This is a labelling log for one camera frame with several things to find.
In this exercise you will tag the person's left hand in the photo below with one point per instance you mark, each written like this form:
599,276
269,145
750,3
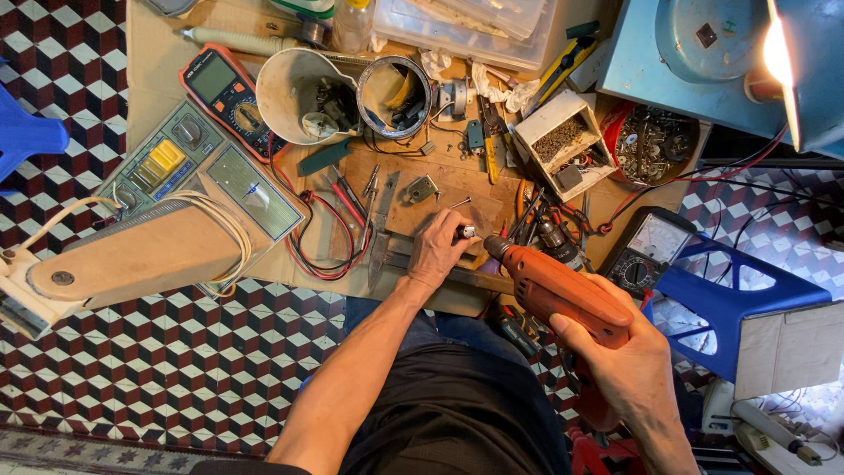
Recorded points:
435,254

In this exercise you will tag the person's right hand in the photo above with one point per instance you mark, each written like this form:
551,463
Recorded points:
633,369

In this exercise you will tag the small silver metal part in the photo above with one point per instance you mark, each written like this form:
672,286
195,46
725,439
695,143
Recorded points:
467,231

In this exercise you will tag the orange electric drill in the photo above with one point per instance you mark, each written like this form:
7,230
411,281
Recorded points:
554,285

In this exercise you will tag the long metal bar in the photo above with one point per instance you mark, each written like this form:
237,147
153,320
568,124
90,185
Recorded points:
461,272

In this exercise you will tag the loose metal screw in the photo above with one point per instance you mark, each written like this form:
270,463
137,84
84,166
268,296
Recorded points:
461,202

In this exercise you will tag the flat metal file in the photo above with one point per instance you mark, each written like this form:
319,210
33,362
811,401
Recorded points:
381,227

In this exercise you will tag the wooden work board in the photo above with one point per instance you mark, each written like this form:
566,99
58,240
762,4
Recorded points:
455,191

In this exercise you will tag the person's blue jeans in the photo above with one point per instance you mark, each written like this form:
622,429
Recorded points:
461,326

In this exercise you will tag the red plastic stool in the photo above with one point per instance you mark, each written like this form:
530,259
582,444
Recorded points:
597,454

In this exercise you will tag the metal tweezers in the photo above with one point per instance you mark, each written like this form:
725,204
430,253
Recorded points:
370,181

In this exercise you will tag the blue plastic chair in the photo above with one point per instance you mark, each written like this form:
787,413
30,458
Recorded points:
26,135
719,310

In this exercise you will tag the red and black probe leads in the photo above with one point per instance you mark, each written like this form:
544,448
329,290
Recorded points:
323,227

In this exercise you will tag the black analog multimeter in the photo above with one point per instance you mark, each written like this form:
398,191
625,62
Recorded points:
649,251

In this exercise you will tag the black drill chuck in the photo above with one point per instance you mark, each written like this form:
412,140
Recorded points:
559,243

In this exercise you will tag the green plastic piece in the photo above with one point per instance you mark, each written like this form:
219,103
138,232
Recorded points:
324,158

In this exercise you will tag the folded cardboard piece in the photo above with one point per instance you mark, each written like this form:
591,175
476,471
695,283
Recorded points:
788,353

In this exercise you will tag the white soldering iron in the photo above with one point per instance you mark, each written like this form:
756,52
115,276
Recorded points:
778,432

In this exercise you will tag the small grey motor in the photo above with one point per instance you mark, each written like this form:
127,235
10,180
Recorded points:
456,96

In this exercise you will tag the round metal tin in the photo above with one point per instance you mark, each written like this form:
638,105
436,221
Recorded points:
394,99

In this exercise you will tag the person's black shirt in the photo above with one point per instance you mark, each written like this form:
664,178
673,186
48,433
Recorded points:
455,415

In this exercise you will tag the white box of screws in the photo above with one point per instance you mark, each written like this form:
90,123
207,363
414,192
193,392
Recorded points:
564,142

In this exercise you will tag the crumpled white tissue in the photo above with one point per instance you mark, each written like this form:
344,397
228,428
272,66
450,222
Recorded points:
504,89

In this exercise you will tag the yellow utility knife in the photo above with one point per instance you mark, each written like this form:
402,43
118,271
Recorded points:
562,69

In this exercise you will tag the clear plastic storage box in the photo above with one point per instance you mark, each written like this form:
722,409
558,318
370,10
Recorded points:
461,30

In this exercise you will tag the red tin of washers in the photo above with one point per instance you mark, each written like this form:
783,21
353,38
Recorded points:
649,142

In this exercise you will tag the clear plastic bottle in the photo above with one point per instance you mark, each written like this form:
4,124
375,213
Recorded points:
353,25

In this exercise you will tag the solder spool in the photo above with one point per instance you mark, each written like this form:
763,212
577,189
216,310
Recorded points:
315,30

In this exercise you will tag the orange black digital multimeter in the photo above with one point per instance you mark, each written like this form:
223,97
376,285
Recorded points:
227,99

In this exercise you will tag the beige fan base with panel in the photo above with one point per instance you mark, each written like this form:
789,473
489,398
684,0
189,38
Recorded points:
151,251

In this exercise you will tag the white sealant tube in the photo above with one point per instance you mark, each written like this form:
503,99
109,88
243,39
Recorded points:
237,41

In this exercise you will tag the blue metal box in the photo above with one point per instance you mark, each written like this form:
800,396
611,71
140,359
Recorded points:
686,66

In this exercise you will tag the lit desk lamp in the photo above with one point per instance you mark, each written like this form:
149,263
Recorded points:
781,63

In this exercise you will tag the patterned rug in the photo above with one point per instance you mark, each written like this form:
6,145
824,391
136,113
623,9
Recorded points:
79,452

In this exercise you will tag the small metal bracket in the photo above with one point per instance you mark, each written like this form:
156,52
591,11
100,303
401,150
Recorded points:
422,188

